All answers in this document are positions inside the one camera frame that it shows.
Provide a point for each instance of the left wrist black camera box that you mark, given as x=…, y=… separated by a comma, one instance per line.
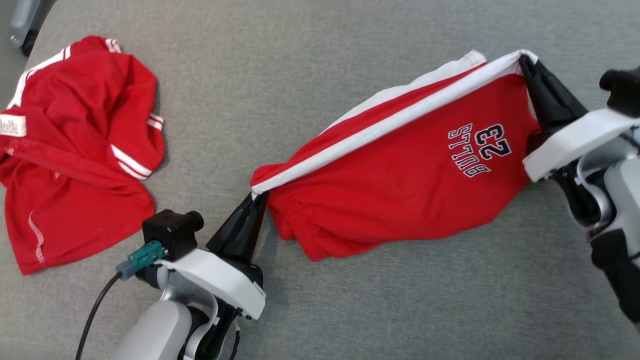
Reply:
x=170, y=232

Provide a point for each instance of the black caster wheel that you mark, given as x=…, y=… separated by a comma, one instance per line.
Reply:
x=29, y=44

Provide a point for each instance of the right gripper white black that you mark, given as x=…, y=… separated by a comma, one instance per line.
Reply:
x=570, y=142

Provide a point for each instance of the red white Bulls shorts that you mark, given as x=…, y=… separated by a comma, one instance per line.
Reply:
x=400, y=190

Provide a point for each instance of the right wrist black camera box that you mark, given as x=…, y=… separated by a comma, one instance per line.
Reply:
x=625, y=90

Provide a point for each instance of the red white number jersey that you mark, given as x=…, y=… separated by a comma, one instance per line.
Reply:
x=75, y=165

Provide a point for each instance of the grey chair leg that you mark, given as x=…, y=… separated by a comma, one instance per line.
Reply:
x=25, y=15

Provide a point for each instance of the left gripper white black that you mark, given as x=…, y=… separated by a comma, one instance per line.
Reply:
x=225, y=282

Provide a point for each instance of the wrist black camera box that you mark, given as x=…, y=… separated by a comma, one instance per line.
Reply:
x=170, y=232
x=625, y=90

